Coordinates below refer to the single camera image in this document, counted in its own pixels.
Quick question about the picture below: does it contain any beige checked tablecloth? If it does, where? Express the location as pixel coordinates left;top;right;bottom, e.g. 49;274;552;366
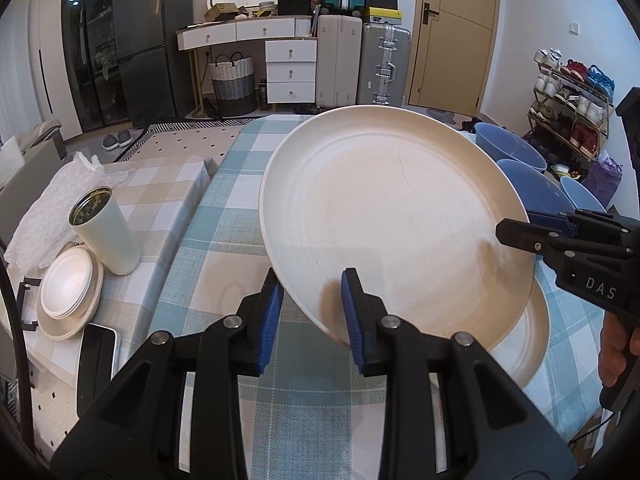
2;155;211;396

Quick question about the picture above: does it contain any white tumbler cup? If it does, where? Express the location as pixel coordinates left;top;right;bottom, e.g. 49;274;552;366
69;186;142;277

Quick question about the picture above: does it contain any woven laundry basket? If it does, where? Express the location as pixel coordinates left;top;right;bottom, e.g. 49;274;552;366
209;52;257;117

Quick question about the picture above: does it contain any person's right hand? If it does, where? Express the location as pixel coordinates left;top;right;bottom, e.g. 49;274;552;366
599;310;640;389

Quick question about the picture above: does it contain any white bubble wrap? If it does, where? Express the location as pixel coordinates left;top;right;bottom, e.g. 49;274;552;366
4;152;130;268

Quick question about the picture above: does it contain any large cream plate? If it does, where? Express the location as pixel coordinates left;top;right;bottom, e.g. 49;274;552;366
258;105;538;353
492;282;551;391

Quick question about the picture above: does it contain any group of assorted shoes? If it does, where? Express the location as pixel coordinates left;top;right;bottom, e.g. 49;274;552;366
530;49;615;158

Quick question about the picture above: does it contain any purple bag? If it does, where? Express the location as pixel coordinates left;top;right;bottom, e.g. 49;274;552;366
582;152;623;208

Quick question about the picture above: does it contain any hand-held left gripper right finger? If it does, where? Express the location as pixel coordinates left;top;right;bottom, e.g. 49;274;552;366
341;268;581;480

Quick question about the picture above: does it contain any dotted patterned rug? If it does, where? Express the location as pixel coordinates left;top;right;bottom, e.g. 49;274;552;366
112;112;313;166

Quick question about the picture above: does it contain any grey refrigerator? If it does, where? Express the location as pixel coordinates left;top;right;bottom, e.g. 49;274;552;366
112;0;195;128

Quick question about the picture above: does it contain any yellow black shoe box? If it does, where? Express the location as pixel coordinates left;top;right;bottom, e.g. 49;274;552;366
362;7;404;25

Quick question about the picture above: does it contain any small white plate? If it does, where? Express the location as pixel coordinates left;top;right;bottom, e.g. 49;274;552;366
40;246;97;320

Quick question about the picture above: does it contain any wooden door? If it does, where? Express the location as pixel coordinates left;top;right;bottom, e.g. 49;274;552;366
407;0;501;116

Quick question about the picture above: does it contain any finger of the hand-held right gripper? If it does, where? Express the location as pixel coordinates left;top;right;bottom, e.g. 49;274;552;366
496;218;576;266
529;210;601;232

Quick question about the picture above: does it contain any beige suitcase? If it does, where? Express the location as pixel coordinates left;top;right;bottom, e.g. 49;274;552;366
316;14;363;108

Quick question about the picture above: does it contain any grey chair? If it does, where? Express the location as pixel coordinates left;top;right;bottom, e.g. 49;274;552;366
0;117;66;256

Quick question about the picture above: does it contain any metal shoe rack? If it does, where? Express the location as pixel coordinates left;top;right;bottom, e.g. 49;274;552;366
522;49;616;161

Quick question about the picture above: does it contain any blue bowl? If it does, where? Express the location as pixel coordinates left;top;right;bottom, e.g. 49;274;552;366
560;176;608;213
474;122;548;173
497;159;576;216

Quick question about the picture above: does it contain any white wardrobe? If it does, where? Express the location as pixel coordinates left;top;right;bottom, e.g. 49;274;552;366
0;0;83;141

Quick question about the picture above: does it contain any stack of small cream plates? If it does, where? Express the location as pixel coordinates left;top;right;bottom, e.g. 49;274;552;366
36;255;105;342

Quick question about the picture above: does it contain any dark glass cabinet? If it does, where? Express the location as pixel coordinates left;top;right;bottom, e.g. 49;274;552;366
61;0;133;136

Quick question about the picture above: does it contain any silver suitcase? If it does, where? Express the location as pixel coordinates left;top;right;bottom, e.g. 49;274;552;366
357;22;413;107

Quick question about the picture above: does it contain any white trash bin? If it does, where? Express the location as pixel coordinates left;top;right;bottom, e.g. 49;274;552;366
550;162;590;182

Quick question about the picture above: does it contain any black smartphone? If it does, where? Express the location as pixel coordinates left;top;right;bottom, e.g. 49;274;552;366
76;324;121;416

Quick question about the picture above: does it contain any black cable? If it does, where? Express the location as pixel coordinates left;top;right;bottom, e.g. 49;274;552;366
0;255;36;461

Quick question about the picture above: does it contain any blue checked tablecloth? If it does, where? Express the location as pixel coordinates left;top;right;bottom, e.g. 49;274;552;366
147;114;608;480

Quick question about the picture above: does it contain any white dressing table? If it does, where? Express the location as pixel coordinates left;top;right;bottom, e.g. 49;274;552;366
175;15;318;108

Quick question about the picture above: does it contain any small cardboard box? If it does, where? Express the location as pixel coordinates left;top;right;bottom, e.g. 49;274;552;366
204;2;238;23

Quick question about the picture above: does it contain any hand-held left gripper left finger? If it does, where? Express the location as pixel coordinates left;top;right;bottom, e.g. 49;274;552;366
50;266;285;480

